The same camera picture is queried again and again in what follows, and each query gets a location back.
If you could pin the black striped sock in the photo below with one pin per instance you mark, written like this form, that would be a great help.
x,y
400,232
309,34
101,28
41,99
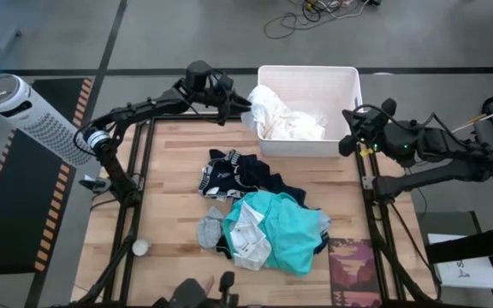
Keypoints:
x,y
223,251

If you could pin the teal garment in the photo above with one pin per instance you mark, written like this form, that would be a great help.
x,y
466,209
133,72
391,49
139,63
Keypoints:
x,y
289,231

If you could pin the black orange-striped floor mat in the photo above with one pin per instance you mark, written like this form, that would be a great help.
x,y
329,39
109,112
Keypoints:
x,y
15,205

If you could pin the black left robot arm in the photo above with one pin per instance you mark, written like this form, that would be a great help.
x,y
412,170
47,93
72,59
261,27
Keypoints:
x,y
114,171

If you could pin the white plastic laundry basket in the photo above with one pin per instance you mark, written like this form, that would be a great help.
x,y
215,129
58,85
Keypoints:
x,y
306,147

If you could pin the light blue garment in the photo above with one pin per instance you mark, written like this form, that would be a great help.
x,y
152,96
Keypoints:
x,y
323,220

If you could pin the grey metal bracket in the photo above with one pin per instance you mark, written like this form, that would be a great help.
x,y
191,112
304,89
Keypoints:
x,y
368,182

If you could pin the navy briefs white waistband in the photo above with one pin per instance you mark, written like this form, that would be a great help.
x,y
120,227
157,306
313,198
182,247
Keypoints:
x,y
225,175

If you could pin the white tower fan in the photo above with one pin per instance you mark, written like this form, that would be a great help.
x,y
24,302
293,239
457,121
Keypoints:
x,y
37,115

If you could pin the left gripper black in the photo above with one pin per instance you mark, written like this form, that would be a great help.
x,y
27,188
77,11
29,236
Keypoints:
x,y
221,98

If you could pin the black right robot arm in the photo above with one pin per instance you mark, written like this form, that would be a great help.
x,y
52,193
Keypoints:
x,y
435,175

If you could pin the thin white rod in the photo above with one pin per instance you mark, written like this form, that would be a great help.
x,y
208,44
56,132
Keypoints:
x,y
486,118

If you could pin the black aluminium rig frame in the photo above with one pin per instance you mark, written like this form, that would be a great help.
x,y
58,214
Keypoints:
x,y
150,124

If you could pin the black flat bar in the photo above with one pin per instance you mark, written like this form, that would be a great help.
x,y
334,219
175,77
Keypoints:
x,y
469,248

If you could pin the white printed paper label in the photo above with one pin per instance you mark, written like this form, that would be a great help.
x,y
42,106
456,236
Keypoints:
x,y
248,217
251,250

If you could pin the white cloth garment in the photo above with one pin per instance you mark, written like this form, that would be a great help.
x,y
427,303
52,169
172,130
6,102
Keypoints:
x,y
280,120

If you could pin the small white ball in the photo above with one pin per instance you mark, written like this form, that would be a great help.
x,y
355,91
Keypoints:
x,y
140,246

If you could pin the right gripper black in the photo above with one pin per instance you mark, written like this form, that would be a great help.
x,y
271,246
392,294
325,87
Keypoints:
x,y
368,126

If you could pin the white paper sheet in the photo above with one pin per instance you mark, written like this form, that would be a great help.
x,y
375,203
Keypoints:
x,y
465,274

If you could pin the grey sock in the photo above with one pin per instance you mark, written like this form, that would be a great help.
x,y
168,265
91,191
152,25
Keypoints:
x,y
210,229

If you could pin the black table clamp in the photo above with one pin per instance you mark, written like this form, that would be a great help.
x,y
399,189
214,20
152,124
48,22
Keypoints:
x,y
94,185

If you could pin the maroon patterned book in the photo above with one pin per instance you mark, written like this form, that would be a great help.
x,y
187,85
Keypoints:
x,y
353,274

